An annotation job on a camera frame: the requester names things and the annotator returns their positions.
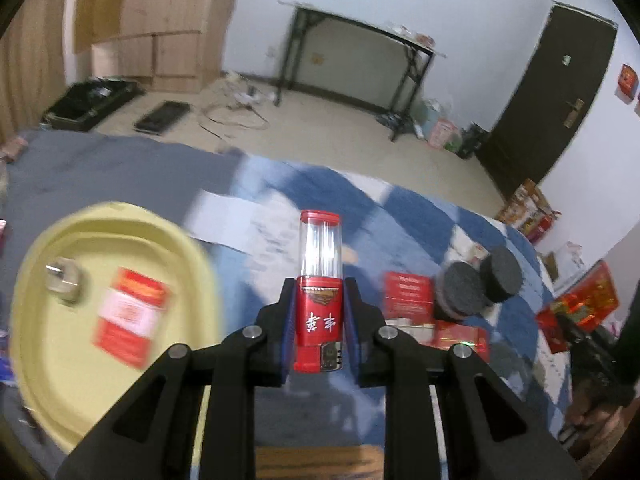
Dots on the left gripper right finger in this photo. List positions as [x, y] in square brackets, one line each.
[447, 413]

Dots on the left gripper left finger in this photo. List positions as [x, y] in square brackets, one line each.
[192, 408]

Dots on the red white cigarette box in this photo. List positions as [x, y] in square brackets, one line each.
[129, 317]

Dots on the red lighter tube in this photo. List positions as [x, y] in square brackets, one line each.
[319, 303]

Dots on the red cigarette pack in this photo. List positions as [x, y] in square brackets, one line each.
[580, 309]

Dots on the red cigarette carton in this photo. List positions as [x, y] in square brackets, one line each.
[443, 335]

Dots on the yellow plastic tray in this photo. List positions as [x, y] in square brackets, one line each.
[98, 298]

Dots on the black round foam container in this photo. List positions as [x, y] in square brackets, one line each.
[459, 292]

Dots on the red white cigarette packs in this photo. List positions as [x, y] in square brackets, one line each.
[409, 304]

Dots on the red fire extinguisher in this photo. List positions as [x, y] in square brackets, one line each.
[538, 225]

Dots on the printed cardboard box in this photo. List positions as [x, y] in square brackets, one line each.
[523, 203]

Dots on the small metal tin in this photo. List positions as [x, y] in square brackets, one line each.
[64, 279]

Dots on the white paper sheet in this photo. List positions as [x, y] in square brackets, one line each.
[244, 225]

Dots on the blue checkered rug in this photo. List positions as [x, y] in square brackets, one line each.
[387, 228]

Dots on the black bag on floor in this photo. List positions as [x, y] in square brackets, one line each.
[472, 139]

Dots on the dark brown door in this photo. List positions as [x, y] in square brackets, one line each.
[553, 97]

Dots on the pink snack bag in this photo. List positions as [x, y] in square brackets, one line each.
[441, 133]

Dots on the black keyboard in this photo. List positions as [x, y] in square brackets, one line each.
[162, 117]

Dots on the black open case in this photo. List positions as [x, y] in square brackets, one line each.
[87, 103]

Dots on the black folding table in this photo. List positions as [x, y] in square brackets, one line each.
[377, 68]

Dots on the brown curtain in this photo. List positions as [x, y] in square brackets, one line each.
[32, 66]

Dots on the wooden wardrobe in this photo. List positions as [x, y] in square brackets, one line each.
[166, 45]

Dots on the red wall decoration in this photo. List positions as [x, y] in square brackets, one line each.
[627, 84]

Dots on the power strip with cable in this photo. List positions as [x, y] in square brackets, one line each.
[232, 102]

